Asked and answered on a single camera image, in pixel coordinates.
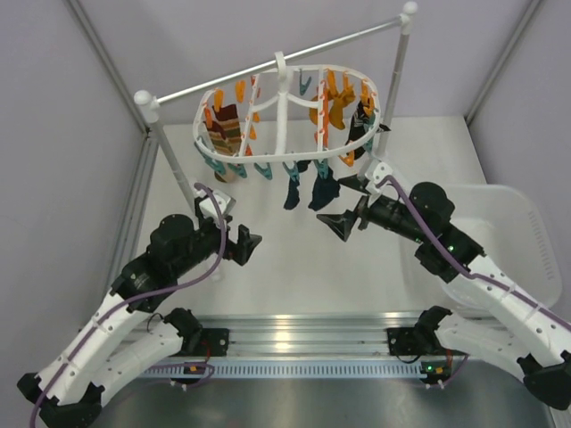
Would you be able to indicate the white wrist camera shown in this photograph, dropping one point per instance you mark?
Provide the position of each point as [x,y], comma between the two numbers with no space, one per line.
[212,203]
[372,174]

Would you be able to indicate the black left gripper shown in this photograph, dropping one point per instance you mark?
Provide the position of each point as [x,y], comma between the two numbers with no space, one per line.
[240,251]

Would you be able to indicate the black white patterned sock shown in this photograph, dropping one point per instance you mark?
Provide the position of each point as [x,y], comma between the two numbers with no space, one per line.
[359,122]

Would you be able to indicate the teal clothes peg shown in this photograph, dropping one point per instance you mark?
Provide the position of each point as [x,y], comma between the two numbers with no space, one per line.
[291,168]
[216,165]
[325,173]
[304,82]

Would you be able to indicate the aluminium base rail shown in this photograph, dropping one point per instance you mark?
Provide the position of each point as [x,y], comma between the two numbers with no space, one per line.
[298,336]

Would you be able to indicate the white plastic basket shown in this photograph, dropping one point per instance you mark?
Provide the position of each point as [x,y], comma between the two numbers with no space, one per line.
[509,227]

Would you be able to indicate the white round sock hanger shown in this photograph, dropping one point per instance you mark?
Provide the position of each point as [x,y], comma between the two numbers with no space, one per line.
[337,78]

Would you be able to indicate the slotted grey cable duct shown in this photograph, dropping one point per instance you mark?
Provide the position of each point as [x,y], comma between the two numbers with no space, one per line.
[300,369]

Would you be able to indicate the white metal drying rack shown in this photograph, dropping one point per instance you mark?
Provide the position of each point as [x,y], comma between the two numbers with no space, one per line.
[276,83]

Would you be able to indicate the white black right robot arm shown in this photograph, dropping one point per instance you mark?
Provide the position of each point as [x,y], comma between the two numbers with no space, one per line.
[534,343]

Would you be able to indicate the teal left clothes peg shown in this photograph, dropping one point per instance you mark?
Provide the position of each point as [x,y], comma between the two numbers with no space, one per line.
[216,165]

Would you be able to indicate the maroon striped sock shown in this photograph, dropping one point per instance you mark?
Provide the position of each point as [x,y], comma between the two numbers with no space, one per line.
[225,130]

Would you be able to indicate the mustard yellow sock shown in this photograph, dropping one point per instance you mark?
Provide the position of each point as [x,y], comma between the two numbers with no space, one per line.
[340,100]

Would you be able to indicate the orange front clothes peg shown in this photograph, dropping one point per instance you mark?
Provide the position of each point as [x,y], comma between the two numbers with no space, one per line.
[349,158]

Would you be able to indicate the teal right clothes peg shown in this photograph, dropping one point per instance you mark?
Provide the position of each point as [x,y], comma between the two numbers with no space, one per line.
[325,173]

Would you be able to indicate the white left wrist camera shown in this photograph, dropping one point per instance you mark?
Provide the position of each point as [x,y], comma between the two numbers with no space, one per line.
[212,203]

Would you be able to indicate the teal front clothes peg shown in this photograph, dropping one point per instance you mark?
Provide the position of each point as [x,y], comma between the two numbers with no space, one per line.
[291,168]

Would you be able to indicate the orange inner peg row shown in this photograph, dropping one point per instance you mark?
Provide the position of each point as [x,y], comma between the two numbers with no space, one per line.
[321,135]

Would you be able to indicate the dark navy sock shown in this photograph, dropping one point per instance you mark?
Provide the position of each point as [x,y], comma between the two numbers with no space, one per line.
[293,197]
[324,191]

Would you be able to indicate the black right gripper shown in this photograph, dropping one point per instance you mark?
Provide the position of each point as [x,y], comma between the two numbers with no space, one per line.
[343,223]

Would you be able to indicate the teal back clothes peg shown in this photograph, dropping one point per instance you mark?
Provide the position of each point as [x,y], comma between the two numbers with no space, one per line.
[304,82]

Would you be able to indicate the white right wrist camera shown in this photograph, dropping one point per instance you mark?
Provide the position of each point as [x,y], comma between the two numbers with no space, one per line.
[372,174]

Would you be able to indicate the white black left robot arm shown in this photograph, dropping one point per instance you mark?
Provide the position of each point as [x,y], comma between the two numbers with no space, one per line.
[74,389]

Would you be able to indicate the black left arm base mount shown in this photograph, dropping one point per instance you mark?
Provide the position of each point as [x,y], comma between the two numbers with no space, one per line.
[209,341]

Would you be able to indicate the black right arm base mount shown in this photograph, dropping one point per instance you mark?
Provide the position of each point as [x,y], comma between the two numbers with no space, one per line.
[410,341]

